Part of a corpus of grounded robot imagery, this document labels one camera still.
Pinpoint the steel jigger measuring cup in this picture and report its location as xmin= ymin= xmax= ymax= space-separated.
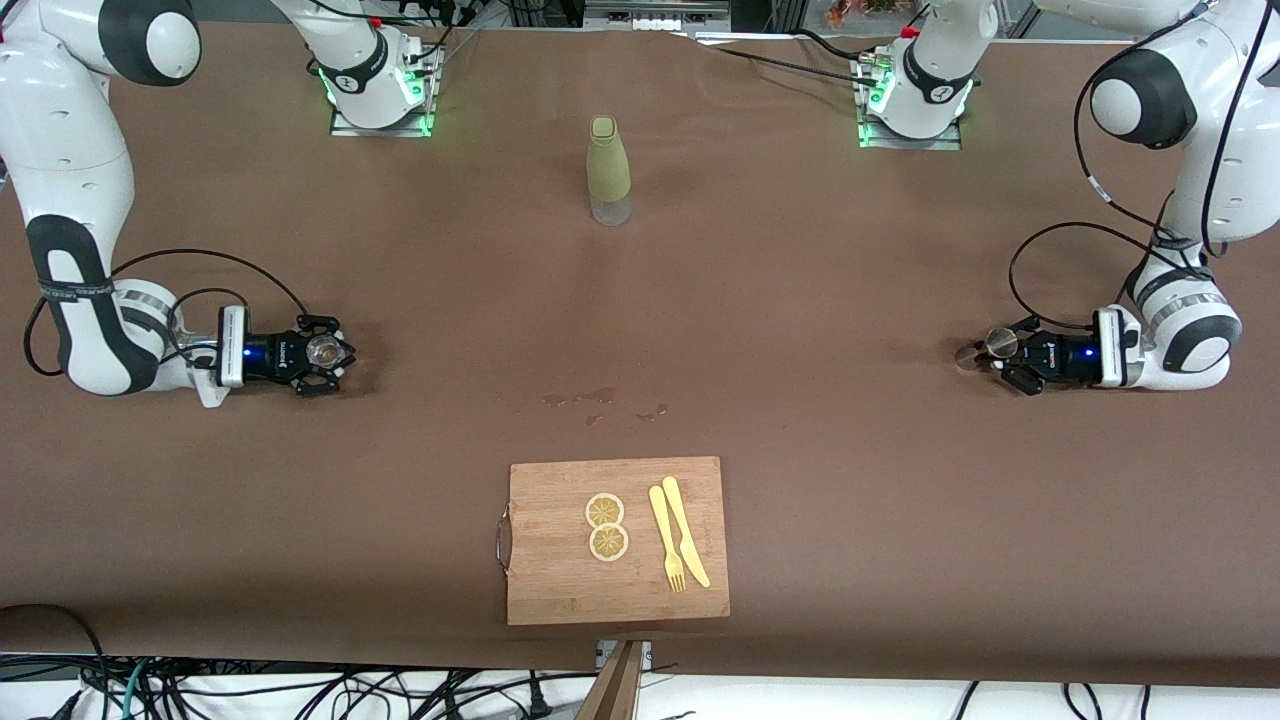
xmin=954 ymin=327 xmax=1020 ymax=377

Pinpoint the brown table cover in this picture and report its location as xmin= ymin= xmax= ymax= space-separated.
xmin=0 ymin=18 xmax=1280 ymax=691

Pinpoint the wooden cutting board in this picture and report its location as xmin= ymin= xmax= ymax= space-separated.
xmin=496 ymin=456 xmax=731 ymax=627

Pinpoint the green sleeved glass bottle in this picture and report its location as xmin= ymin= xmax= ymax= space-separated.
xmin=586 ymin=116 xmax=633 ymax=228

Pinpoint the yellow plastic knife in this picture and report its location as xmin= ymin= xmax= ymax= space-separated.
xmin=661 ymin=476 xmax=712 ymax=589

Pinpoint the yellow plastic fork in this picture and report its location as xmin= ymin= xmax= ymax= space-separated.
xmin=648 ymin=485 xmax=688 ymax=593

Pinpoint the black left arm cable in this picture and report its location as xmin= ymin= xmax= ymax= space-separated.
xmin=1007 ymin=0 xmax=1263 ymax=333

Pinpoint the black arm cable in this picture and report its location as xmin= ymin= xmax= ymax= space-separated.
xmin=1007 ymin=0 xmax=1263 ymax=333
xmin=24 ymin=248 xmax=312 ymax=378

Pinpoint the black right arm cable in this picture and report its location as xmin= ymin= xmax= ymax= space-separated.
xmin=24 ymin=248 xmax=312 ymax=378

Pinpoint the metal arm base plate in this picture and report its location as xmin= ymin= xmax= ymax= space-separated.
xmin=855 ymin=52 xmax=964 ymax=152
xmin=329 ymin=45 xmax=438 ymax=139

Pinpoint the thick black cable loop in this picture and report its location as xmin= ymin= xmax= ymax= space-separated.
xmin=0 ymin=603 xmax=109 ymax=720

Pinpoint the teal cable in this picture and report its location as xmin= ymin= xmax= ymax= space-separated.
xmin=118 ymin=660 xmax=153 ymax=720

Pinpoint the black cable on table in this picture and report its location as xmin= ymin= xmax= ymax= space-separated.
xmin=695 ymin=28 xmax=883 ymax=89

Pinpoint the wooden post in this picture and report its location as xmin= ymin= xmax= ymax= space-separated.
xmin=578 ymin=641 xmax=646 ymax=720

